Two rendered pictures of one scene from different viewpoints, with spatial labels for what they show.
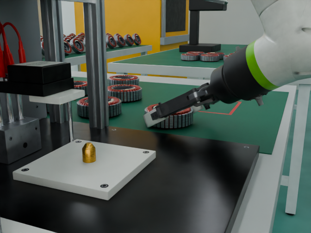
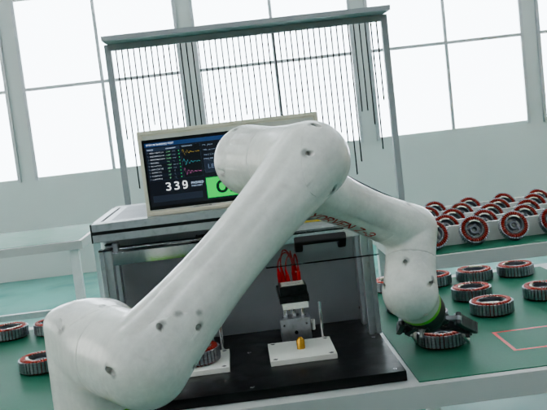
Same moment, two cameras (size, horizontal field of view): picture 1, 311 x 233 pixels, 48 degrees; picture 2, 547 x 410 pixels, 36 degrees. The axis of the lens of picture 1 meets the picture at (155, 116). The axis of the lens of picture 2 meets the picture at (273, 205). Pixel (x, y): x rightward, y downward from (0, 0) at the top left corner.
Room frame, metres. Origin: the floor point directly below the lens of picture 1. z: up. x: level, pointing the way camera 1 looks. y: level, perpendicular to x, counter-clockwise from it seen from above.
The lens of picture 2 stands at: (-0.34, -1.59, 1.32)
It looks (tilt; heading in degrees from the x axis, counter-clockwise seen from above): 6 degrees down; 65
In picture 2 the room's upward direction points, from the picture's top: 7 degrees counter-clockwise
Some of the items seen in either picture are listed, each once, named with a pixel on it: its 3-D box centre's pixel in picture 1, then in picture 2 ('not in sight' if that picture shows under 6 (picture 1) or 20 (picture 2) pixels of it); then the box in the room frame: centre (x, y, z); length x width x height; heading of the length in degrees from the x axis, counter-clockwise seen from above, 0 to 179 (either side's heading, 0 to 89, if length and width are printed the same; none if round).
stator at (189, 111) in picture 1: (168, 115); (441, 336); (0.79, -0.03, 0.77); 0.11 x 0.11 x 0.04
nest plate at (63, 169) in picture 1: (89, 164); (301, 351); (0.48, 0.10, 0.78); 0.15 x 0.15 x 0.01; 67
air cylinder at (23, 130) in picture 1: (12, 137); (295, 326); (0.54, 0.23, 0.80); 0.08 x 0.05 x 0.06; 157
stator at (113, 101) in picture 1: (99, 107); not in sight; (0.87, 0.14, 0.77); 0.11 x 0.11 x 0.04
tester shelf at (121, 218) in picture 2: not in sight; (232, 207); (0.49, 0.44, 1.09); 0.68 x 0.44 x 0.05; 157
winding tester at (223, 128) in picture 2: not in sight; (231, 160); (0.51, 0.44, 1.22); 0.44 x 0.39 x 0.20; 157
